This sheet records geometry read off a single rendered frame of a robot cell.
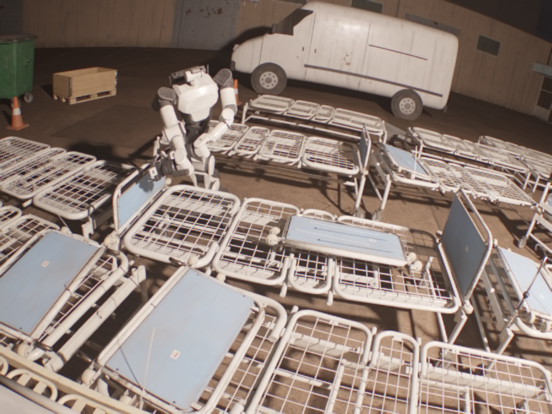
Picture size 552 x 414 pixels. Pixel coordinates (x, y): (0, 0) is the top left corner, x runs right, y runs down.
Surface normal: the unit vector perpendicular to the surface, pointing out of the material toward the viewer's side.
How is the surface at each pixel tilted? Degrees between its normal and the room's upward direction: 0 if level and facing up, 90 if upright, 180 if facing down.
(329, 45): 88
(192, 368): 8
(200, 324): 8
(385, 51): 88
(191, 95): 68
